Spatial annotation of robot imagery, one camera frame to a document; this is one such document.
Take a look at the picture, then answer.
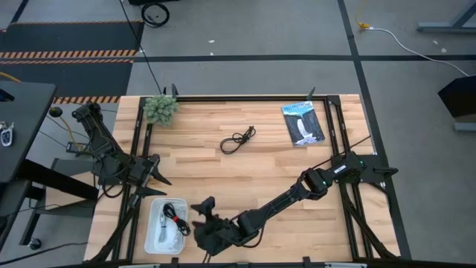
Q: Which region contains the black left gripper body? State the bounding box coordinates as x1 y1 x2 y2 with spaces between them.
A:
127 156 155 187

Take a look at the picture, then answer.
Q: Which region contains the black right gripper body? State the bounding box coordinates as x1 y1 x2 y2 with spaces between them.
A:
193 214 241 258

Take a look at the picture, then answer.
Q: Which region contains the black cable with red tie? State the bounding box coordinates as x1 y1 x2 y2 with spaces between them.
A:
162 202 192 237

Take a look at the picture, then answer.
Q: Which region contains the white tray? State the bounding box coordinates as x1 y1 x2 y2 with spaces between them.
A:
144 197 189 256

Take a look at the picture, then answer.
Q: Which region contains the green artificial plant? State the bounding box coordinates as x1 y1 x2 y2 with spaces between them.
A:
142 95 180 127

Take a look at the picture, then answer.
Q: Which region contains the black hazard striped floor mat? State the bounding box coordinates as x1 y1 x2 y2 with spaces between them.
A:
0 20 145 105

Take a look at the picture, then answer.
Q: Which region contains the black desk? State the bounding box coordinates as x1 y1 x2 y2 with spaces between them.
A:
0 80 100 254

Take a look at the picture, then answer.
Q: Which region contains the white key fob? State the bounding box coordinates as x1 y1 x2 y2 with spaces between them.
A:
0 121 15 147

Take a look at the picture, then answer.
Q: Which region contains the black box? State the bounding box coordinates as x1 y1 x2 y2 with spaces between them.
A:
437 75 476 119

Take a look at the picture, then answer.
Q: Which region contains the grey metal stand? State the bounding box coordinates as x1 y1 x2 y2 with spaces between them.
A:
416 0 476 34

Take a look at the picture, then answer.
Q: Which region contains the loose black cable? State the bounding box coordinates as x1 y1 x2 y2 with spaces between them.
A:
219 125 257 156

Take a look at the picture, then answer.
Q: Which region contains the black aluminium table frame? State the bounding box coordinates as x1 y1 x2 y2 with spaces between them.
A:
89 83 412 268

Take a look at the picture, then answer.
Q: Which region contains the thin black floor cable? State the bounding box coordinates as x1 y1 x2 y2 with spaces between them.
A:
118 0 165 95

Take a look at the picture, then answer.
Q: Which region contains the coiled black floor cable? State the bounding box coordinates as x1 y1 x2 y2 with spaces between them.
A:
140 1 171 28

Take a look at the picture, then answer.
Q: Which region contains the yellow floor cable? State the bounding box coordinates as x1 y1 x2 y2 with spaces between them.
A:
355 0 371 31

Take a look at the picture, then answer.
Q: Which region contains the white floor cable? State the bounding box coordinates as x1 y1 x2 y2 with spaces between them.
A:
369 26 472 77

